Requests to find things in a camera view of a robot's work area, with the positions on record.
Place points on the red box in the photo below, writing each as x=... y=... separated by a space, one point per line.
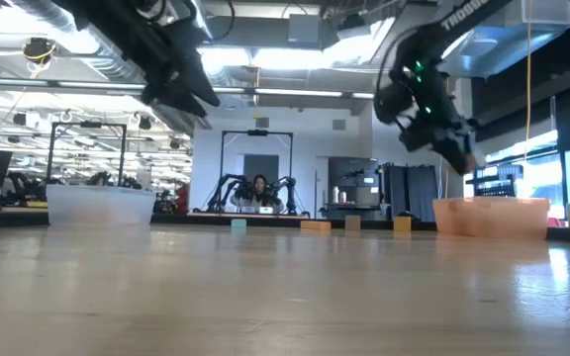
x=554 y=222

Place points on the orange plastic bin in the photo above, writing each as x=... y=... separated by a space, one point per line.
x=490 y=217

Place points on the orange wooden cube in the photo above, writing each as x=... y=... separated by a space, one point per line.
x=402 y=224

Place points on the dark curtain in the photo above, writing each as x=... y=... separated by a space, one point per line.
x=413 y=193

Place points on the grey ceiling box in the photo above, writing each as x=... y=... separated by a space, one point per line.
x=304 y=28

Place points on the grey wall speaker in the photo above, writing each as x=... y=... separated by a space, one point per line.
x=262 y=122
x=339 y=124

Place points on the teal rectangular wooden block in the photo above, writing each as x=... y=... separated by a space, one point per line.
x=238 y=224

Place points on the red object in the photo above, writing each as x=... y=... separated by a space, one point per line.
x=182 y=195

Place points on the clear plastic bin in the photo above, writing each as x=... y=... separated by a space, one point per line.
x=99 y=206

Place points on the person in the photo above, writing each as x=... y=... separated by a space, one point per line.
x=259 y=193

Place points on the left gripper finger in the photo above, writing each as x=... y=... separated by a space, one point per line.
x=201 y=81
x=176 y=101

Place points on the black ceiling device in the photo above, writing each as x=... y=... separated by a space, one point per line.
x=38 y=49

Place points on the long ceiling light bar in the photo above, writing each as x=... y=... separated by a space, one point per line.
x=290 y=92

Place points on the black gantry frame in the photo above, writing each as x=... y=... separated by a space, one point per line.
x=87 y=124
x=256 y=132

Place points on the grey door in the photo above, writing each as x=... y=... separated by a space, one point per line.
x=260 y=165

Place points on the orange rectangular wooden block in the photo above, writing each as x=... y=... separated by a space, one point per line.
x=315 y=225

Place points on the black pegboard stand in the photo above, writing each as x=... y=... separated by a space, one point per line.
x=495 y=185

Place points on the small white box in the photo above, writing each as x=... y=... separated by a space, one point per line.
x=265 y=210

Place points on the dark cabinet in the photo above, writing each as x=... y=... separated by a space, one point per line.
x=354 y=183

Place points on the white bottle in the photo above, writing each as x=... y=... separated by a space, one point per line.
x=336 y=195
x=343 y=197

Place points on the small natural wooden block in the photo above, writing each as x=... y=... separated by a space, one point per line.
x=352 y=222

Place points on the background wooden table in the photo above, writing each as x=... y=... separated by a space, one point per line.
x=245 y=215

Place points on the background black robot arm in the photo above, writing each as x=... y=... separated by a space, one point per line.
x=23 y=185
x=285 y=190
x=223 y=190

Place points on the black aluminium table frame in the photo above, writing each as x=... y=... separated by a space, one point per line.
x=285 y=222

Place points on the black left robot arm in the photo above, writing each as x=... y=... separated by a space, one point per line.
x=112 y=25

